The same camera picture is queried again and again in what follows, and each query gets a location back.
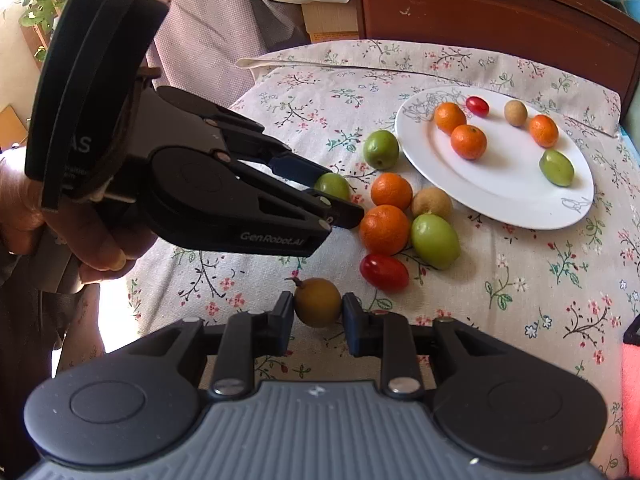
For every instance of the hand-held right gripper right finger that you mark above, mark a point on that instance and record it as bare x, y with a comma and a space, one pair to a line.
350, 327

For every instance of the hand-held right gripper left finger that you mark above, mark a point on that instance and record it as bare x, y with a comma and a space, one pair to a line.
287, 325

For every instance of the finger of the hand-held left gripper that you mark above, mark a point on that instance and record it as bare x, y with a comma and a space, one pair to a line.
295, 165
280, 240

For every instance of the brown longan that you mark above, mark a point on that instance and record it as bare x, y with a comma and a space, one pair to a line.
317, 302
431, 202
515, 112

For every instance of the reddish green jujube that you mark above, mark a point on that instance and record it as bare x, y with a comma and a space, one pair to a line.
334, 186

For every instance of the red cherry tomato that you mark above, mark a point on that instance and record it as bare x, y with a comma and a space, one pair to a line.
477, 106
384, 272

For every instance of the small orange tangerine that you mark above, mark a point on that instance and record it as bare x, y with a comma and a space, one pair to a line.
384, 229
543, 130
391, 191
468, 142
450, 117

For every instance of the white round plate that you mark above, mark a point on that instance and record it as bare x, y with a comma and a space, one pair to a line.
500, 185

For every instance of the person's left hand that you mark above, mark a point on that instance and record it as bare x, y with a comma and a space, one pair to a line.
100, 240

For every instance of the grey checked cloth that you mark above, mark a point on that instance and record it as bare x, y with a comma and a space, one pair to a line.
215, 35

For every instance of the brown cardboard box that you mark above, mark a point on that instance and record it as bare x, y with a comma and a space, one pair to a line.
330, 22

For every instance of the floral tablecloth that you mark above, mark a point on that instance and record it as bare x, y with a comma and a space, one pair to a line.
500, 285

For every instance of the brown wooden cabinet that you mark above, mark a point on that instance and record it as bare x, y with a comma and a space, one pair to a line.
475, 20

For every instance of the coral cloth with black trim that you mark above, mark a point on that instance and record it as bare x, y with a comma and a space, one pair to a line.
631, 400

